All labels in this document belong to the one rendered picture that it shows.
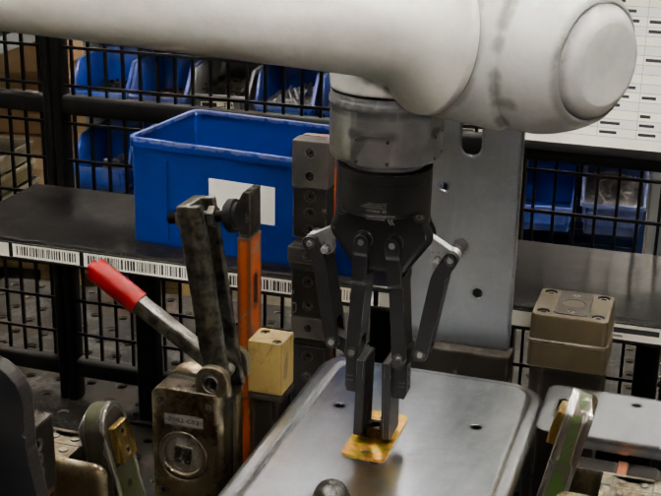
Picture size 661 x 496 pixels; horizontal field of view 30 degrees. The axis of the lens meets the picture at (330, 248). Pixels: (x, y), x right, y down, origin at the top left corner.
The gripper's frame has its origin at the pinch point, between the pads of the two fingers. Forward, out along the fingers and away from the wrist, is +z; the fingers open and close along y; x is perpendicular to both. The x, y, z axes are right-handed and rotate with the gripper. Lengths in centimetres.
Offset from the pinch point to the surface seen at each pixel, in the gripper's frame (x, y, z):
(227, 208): -0.9, -13.0, -15.1
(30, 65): 242, -178, 31
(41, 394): 55, -66, 37
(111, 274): -0.4, -24.2, -7.6
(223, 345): -1.3, -13.3, -2.8
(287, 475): -5.0, -6.1, 6.4
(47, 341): 72, -75, 37
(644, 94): 55, 16, -16
